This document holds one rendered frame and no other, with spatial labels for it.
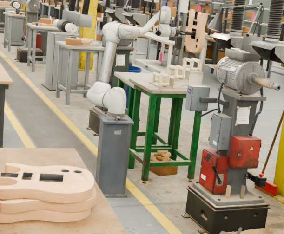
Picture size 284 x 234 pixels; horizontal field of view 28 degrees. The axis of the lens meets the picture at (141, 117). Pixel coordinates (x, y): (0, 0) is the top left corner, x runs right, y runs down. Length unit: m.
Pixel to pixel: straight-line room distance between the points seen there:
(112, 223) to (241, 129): 2.36
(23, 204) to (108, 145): 2.73
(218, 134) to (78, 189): 2.32
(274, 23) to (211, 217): 1.57
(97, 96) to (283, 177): 1.95
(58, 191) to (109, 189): 2.83
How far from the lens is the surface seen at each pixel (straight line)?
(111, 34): 5.11
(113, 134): 4.98
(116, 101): 4.96
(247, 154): 4.52
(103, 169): 5.06
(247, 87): 4.48
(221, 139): 4.54
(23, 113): 7.99
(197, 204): 4.79
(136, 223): 4.68
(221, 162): 4.54
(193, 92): 4.59
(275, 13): 4.36
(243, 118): 4.55
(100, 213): 2.49
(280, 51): 4.23
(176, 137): 6.03
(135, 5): 6.91
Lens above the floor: 1.86
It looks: 13 degrees down
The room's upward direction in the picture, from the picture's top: 6 degrees clockwise
